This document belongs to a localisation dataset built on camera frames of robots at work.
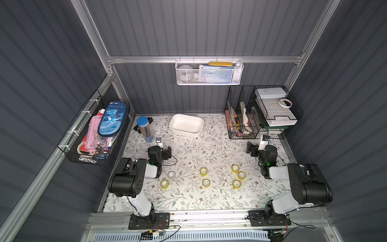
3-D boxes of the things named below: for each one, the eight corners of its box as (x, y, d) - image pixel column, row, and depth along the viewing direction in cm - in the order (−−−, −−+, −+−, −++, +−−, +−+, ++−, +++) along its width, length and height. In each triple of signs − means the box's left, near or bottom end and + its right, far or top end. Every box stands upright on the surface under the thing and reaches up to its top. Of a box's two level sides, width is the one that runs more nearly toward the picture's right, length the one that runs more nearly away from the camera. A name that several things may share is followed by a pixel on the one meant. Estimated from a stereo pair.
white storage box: (167, 134, 111) (166, 129, 106) (174, 117, 121) (173, 112, 117) (200, 139, 107) (200, 135, 103) (204, 122, 118) (204, 117, 113)
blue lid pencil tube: (144, 143, 105) (135, 124, 90) (146, 134, 110) (138, 116, 95) (153, 143, 105) (146, 124, 90) (155, 134, 110) (148, 116, 95)
